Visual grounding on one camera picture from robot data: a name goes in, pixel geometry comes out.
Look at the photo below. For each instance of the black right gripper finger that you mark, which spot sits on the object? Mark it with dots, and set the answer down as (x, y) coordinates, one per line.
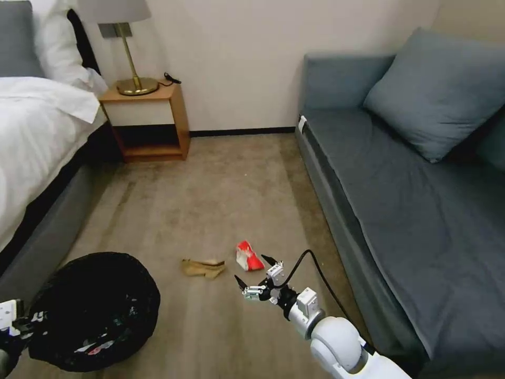
(254, 293)
(270, 260)

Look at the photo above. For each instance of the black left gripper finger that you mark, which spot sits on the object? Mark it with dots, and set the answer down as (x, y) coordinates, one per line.
(38, 316)

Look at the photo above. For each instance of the round bin with black bag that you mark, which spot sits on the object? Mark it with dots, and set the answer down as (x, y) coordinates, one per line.
(98, 292)

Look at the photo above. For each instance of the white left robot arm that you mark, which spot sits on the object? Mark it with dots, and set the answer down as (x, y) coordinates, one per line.
(7, 316)

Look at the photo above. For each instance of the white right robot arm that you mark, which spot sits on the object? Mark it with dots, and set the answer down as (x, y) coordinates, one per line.
(335, 335)

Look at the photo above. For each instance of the red white scraps in bin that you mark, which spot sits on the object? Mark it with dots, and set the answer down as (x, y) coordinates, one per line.
(96, 348)

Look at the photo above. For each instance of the crumpled red white wrapper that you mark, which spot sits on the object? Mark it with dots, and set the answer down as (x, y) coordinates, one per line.
(248, 256)

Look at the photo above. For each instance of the crumpled brown paper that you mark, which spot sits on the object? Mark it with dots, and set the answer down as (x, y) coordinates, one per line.
(201, 268)

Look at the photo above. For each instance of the grey bed base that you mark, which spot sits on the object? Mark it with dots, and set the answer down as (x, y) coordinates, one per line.
(51, 225)

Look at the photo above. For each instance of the black skirting board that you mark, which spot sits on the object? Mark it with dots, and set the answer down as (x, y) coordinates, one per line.
(244, 132)

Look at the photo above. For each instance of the blue-grey sofa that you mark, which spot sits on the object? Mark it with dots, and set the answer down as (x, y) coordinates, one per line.
(394, 205)

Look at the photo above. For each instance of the white sofa tag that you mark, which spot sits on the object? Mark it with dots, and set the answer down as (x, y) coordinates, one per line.
(302, 124)

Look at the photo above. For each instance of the white duvet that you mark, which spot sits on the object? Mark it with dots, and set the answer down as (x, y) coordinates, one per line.
(35, 138)

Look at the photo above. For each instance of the wooden nightstand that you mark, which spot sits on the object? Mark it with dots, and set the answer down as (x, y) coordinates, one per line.
(158, 112)

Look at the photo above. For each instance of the brass lamp with grey shade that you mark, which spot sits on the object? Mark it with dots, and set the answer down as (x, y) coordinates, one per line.
(132, 85)

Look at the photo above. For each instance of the large blue-grey cushion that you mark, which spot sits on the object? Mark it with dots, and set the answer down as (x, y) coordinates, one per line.
(430, 94)

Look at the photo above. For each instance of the small blue-grey cushion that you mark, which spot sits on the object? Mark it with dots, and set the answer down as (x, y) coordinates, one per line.
(493, 146)

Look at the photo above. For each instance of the white pillow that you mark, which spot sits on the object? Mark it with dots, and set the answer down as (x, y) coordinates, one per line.
(59, 43)

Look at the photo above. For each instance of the grey padded headboard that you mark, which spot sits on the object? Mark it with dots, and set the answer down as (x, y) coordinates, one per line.
(17, 39)

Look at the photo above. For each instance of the black headboard panel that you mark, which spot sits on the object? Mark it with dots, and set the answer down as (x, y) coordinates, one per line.
(85, 39)

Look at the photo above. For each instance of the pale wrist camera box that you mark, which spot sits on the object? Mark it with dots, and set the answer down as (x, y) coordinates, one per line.
(275, 275)

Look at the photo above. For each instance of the grey wall socket plate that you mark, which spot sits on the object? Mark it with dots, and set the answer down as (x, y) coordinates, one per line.
(110, 31)

